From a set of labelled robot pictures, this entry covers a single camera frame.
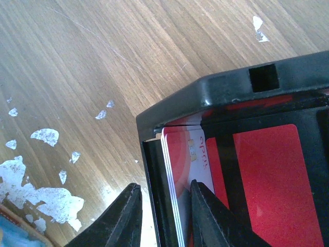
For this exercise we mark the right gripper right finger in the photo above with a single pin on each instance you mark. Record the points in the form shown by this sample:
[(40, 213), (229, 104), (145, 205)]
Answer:
[(214, 224)]

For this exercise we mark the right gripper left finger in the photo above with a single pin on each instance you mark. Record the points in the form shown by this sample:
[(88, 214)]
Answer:
[(119, 225)]

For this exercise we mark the red white credit card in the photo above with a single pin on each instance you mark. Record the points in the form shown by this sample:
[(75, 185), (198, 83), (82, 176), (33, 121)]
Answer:
[(186, 159)]

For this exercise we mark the black bin with red cards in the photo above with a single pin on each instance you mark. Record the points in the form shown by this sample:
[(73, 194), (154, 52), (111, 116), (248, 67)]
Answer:
[(291, 91)]

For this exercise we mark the brown leather card holder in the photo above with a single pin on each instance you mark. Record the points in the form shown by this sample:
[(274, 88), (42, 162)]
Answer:
[(16, 232)]

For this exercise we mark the upper red card stack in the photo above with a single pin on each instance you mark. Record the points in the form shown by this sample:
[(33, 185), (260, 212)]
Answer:
[(261, 177)]

